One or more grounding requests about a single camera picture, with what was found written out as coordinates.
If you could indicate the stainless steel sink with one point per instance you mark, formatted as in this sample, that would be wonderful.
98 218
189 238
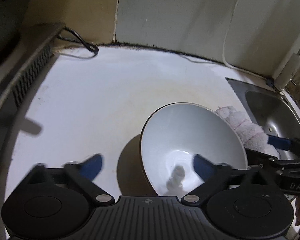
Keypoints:
270 111

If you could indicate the white pink dish cloth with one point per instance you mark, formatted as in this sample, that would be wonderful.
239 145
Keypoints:
252 135

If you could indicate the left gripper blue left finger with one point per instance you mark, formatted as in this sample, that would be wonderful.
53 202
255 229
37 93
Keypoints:
91 167

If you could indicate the white ceramic bowl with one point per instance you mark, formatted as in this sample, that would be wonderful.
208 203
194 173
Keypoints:
174 134

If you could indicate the black stove appliance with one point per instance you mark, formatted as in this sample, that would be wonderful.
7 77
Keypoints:
19 71

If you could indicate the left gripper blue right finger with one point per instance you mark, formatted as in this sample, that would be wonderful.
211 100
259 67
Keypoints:
203 167

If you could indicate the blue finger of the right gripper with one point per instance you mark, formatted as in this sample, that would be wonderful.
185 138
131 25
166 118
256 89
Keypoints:
280 143

